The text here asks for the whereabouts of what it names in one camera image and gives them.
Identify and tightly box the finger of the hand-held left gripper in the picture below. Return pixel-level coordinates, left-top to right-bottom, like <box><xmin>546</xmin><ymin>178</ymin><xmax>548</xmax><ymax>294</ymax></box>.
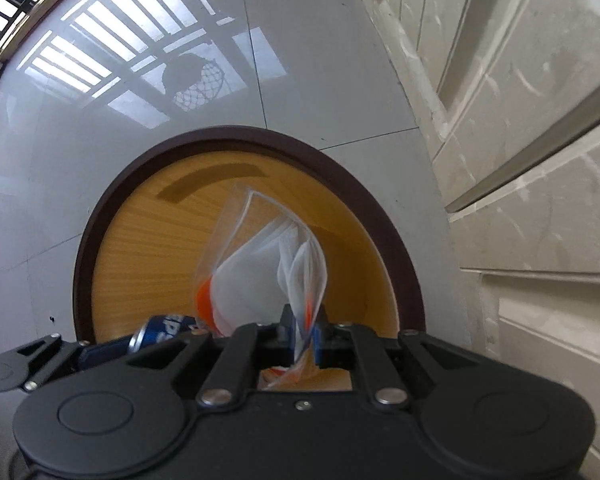
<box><xmin>0</xmin><ymin>332</ymin><xmax>132</xmax><ymax>394</ymax></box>

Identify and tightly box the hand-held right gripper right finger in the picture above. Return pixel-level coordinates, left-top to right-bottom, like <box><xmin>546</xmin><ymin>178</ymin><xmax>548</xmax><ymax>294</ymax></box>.
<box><xmin>314</xmin><ymin>307</ymin><xmax>487</xmax><ymax>407</ymax></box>

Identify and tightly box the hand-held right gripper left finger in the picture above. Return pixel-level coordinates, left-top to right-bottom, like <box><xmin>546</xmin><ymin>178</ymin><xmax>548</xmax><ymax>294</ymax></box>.
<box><xmin>125</xmin><ymin>305</ymin><xmax>298</xmax><ymax>407</ymax></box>

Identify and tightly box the clear plastic zip bag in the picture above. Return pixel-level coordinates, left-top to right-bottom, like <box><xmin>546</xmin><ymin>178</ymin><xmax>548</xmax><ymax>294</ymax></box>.
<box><xmin>195</xmin><ymin>185</ymin><xmax>329</xmax><ymax>392</ymax></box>

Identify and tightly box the blue drink can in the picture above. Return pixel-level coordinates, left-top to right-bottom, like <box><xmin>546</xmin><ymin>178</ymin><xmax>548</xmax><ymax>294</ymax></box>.
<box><xmin>127</xmin><ymin>314</ymin><xmax>202</xmax><ymax>359</ymax></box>

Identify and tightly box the round wooden table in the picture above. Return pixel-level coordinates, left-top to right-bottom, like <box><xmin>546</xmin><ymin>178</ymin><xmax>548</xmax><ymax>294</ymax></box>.
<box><xmin>72</xmin><ymin>127</ymin><xmax>428</xmax><ymax>394</ymax></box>

